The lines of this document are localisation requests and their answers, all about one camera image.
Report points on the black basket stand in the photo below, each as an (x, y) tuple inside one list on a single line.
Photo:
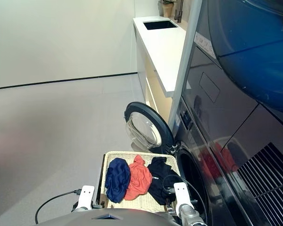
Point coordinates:
[(99, 188)]

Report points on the silver robot torso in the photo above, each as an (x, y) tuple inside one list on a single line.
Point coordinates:
[(103, 219)]

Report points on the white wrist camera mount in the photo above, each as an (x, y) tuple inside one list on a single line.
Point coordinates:
[(182, 195), (86, 196)]

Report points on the blue white QR sticker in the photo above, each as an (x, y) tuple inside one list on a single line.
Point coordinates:
[(177, 120)]

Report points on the white instruction label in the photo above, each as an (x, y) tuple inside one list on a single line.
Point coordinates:
[(204, 43)]

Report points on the round dryer door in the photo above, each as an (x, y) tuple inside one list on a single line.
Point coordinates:
[(254, 58)]

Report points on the black rectangular sink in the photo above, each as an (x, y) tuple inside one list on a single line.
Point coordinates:
[(159, 24)]

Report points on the round washing machine door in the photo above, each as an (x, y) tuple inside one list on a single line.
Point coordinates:
[(143, 129)]

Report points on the black garment with white print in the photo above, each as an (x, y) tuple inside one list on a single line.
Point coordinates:
[(159, 179)]

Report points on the orange red garment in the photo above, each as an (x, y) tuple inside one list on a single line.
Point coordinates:
[(139, 179)]

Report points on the navy blue garment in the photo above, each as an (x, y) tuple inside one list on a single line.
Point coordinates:
[(118, 179)]

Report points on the dark sink faucet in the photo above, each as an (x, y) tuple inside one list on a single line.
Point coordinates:
[(178, 14)]

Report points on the pale woven basket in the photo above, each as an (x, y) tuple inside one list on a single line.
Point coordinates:
[(141, 203)]

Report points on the white counter cabinet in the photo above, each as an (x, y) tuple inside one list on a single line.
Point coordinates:
[(162, 51)]

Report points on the potted plant in beige pot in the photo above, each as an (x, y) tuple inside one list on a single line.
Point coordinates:
[(168, 10)]

